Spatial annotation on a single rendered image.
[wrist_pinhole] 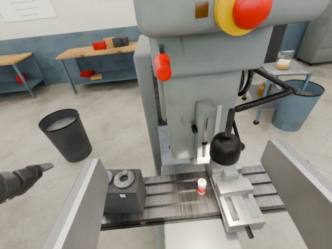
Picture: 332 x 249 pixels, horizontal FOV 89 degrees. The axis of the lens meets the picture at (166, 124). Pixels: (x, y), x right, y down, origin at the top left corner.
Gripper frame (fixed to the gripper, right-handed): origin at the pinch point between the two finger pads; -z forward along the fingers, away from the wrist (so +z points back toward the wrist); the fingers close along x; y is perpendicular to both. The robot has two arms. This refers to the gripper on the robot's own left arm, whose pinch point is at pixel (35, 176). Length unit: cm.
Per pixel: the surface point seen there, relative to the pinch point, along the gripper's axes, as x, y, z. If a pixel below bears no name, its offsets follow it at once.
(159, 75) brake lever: 52, -18, 39
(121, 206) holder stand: 7.1, -30.9, -17.4
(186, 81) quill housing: 59, -17, 20
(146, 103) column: 48, 0, -35
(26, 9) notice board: 4, 397, -280
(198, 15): 60, -16, 40
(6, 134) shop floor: -172, 185, -229
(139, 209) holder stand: 11.7, -37.8, -18.8
